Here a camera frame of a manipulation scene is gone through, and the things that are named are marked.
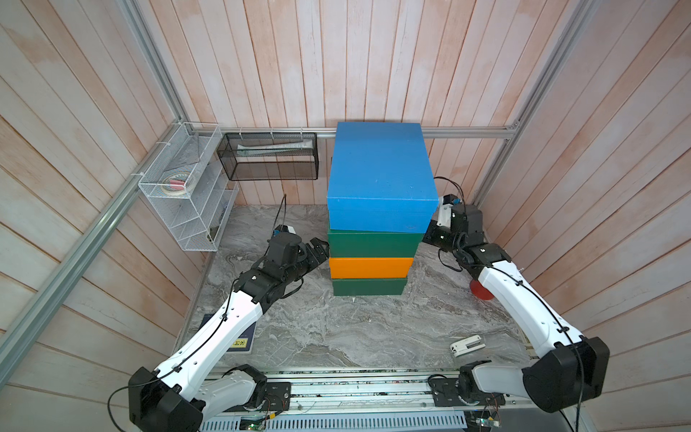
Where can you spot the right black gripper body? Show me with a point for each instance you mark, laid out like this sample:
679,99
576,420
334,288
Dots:
441,238

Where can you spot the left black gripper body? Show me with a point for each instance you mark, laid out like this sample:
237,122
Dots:
303,263

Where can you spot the orange shoebox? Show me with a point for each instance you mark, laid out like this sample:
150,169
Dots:
370,267

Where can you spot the blue shoebox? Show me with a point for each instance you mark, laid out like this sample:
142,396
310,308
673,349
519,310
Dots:
381,179

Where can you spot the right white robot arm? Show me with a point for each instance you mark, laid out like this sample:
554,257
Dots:
570,369

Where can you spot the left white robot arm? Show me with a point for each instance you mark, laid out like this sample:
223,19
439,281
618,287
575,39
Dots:
210,351

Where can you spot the red pen cup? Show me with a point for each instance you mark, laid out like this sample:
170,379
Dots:
479,291

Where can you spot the dark blue notebook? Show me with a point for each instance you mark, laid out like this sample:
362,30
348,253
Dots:
243,344

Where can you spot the white stapler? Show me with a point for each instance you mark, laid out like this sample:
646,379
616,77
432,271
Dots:
466,346

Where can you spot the paper in mesh basket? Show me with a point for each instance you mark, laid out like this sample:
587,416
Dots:
302,148

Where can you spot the tape roll in shelf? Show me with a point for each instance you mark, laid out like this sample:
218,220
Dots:
178,184

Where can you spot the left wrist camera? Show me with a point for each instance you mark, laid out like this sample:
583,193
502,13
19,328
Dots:
283,228

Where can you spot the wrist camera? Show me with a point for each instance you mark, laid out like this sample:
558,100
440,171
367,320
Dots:
445,211
283,228

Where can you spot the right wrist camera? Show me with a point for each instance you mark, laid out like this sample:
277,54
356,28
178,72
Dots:
445,211

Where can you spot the black mesh wall basket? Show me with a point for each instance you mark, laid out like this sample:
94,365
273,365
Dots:
240,169

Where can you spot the white wire wall shelf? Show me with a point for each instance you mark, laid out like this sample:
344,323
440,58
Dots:
196,220

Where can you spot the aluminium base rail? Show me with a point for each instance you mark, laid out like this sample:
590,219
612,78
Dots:
368,400

